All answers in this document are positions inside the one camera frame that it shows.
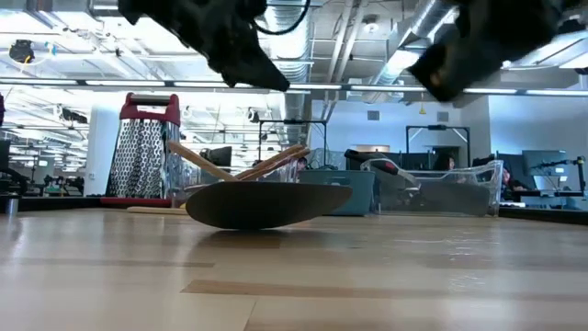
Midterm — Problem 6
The wooden spork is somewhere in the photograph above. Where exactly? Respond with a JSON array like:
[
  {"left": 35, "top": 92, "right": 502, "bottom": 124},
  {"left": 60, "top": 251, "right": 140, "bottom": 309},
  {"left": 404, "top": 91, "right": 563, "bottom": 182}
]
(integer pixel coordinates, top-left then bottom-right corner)
[{"left": 166, "top": 140, "right": 241, "bottom": 183}]

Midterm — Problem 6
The black ceiling cable reel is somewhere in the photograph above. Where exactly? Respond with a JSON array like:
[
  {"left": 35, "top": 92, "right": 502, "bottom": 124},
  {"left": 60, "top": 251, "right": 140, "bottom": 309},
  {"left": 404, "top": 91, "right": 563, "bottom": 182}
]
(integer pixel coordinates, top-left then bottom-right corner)
[{"left": 7, "top": 39, "right": 51, "bottom": 74}]

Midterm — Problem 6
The clear plastic bin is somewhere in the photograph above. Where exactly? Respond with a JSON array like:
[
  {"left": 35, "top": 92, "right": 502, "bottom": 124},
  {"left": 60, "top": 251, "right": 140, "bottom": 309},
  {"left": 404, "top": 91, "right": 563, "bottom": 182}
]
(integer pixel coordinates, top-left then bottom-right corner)
[
  {"left": 176, "top": 146, "right": 302, "bottom": 211},
  {"left": 360, "top": 157, "right": 504, "bottom": 218}
]

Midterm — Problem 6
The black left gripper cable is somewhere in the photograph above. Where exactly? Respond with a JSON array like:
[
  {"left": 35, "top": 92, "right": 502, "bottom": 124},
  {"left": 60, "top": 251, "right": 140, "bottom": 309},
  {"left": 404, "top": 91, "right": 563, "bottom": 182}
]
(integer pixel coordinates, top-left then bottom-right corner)
[{"left": 250, "top": 0, "right": 312, "bottom": 37}]

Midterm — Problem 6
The teal plastic bin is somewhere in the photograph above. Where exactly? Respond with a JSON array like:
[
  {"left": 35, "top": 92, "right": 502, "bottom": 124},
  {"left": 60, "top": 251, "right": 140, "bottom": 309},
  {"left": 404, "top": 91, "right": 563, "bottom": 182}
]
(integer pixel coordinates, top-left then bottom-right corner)
[{"left": 298, "top": 168, "right": 377, "bottom": 217}]

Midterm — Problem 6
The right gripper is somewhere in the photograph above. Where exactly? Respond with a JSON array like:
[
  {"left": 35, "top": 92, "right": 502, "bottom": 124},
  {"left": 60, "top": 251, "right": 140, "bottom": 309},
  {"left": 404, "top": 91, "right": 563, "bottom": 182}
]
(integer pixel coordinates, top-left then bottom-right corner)
[{"left": 407, "top": 0, "right": 567, "bottom": 103}]

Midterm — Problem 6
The slotted wooden spatula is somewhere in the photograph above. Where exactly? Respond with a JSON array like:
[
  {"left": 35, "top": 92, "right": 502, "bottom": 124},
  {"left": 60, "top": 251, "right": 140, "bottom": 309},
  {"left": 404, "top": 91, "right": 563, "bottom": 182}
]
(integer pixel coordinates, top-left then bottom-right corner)
[{"left": 233, "top": 143, "right": 305, "bottom": 182}]

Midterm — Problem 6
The black frame stand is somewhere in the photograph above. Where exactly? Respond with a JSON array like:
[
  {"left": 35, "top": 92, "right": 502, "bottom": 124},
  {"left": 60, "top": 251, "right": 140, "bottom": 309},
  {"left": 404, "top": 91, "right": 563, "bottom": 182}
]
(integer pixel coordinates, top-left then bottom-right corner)
[
  {"left": 405, "top": 123, "right": 471, "bottom": 172},
  {"left": 258, "top": 118, "right": 328, "bottom": 160}
]

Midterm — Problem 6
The grey desk monitor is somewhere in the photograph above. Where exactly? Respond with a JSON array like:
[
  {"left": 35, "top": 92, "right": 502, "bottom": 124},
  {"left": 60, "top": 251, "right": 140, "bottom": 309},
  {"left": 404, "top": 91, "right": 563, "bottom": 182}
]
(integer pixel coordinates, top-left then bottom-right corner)
[{"left": 522, "top": 149, "right": 569, "bottom": 192}]

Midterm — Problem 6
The ceiling light strip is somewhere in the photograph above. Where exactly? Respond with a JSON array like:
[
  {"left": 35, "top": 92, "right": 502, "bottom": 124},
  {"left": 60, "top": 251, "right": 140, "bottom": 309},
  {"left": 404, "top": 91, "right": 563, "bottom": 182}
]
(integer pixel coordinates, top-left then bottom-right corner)
[
  {"left": 463, "top": 86, "right": 519, "bottom": 96},
  {"left": 526, "top": 88, "right": 588, "bottom": 97},
  {"left": 288, "top": 82, "right": 344, "bottom": 91},
  {"left": 173, "top": 81, "right": 230, "bottom": 89},
  {"left": 0, "top": 77, "right": 80, "bottom": 86},
  {"left": 348, "top": 84, "right": 431, "bottom": 93},
  {"left": 85, "top": 79, "right": 166, "bottom": 88}
]

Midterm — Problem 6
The white column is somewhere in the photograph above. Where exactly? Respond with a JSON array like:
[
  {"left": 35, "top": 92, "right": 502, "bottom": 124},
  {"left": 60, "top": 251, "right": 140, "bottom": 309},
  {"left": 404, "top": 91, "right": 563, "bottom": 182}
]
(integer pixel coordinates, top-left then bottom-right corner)
[{"left": 85, "top": 98, "right": 121, "bottom": 197}]

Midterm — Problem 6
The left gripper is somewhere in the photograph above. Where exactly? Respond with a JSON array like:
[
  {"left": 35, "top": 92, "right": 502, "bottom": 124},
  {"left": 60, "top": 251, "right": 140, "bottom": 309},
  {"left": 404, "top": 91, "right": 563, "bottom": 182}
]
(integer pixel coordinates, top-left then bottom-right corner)
[{"left": 151, "top": 0, "right": 291, "bottom": 92}]

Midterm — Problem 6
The small black monitor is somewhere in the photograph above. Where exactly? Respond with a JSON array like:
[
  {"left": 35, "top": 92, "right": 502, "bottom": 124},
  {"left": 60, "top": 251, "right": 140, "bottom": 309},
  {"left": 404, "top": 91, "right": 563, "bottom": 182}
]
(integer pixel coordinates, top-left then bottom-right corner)
[{"left": 200, "top": 145, "right": 233, "bottom": 169}]

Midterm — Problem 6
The silver spiral duct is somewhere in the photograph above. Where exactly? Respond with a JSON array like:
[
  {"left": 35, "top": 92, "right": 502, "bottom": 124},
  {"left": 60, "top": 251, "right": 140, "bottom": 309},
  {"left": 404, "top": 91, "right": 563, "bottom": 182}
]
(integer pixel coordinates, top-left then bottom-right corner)
[
  {"left": 374, "top": 0, "right": 460, "bottom": 86},
  {"left": 262, "top": 0, "right": 319, "bottom": 144}
]

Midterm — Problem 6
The steel box grater red handle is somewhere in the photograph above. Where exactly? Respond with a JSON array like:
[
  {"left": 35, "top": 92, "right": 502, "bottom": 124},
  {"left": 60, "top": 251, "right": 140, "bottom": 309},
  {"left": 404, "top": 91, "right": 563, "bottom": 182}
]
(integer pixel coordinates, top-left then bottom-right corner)
[{"left": 99, "top": 91, "right": 183, "bottom": 209}]

